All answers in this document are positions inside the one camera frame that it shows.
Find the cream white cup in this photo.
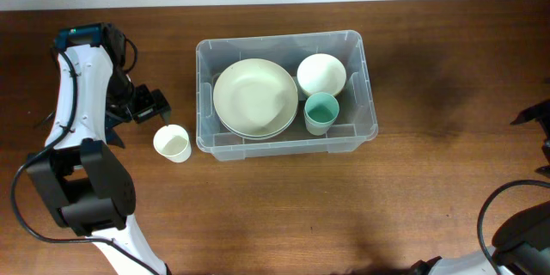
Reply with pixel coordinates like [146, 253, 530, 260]
[153, 125, 192, 163]

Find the beige plate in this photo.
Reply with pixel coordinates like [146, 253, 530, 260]
[212, 58, 298, 136]
[220, 110, 298, 140]

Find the mint green cup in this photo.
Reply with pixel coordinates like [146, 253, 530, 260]
[303, 92, 339, 123]

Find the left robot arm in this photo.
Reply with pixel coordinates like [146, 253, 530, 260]
[21, 22, 171, 274]

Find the white small bowl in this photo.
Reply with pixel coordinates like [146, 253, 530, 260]
[296, 53, 346, 96]

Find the grey cup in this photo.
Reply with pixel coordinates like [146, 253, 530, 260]
[304, 113, 334, 136]

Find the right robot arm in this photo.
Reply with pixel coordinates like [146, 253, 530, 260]
[406, 180, 549, 275]

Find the clear plastic storage bin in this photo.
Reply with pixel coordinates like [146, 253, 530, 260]
[195, 30, 379, 162]

